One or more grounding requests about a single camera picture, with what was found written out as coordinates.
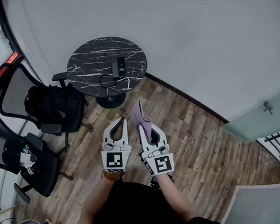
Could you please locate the black table pedestal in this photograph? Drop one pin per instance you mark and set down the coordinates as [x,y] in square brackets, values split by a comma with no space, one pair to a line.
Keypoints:
[110,101]

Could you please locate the person's black clothing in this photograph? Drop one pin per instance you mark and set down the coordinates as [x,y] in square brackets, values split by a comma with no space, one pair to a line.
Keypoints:
[137,205]

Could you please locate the black mesh office chair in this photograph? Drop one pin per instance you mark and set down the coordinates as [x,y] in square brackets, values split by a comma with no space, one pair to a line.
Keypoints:
[46,170]
[12,94]

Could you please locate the black backpack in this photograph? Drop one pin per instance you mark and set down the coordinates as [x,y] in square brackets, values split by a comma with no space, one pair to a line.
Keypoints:
[53,105]

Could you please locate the purple cloth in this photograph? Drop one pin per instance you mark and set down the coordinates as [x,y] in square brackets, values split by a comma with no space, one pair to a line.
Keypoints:
[140,116]

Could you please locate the person's left forearm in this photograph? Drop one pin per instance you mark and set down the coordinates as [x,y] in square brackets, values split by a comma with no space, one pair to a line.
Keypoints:
[96,200]

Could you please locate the person's right forearm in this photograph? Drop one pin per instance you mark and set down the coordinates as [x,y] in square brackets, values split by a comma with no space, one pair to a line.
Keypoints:
[174,197]

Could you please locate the white plastic bag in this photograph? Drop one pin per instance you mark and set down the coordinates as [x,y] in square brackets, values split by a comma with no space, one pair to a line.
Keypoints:
[26,160]

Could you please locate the black window frame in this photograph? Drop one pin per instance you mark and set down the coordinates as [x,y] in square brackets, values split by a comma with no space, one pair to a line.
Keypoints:
[9,34]

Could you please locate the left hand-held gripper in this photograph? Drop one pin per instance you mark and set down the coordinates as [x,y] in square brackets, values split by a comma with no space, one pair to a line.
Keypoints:
[115,159]

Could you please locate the frosted glass door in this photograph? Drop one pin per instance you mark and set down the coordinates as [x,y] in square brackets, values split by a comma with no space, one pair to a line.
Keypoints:
[255,122]

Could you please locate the black rectangular device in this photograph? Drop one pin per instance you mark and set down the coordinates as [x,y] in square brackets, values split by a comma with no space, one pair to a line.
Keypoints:
[119,67]

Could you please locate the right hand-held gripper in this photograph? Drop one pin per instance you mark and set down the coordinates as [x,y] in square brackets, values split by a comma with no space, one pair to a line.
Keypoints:
[161,163]

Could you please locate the grey mesh panel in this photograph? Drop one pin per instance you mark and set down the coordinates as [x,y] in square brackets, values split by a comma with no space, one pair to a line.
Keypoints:
[266,205]

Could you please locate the red banner strip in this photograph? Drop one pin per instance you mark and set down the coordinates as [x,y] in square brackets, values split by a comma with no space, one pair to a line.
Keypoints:
[10,59]

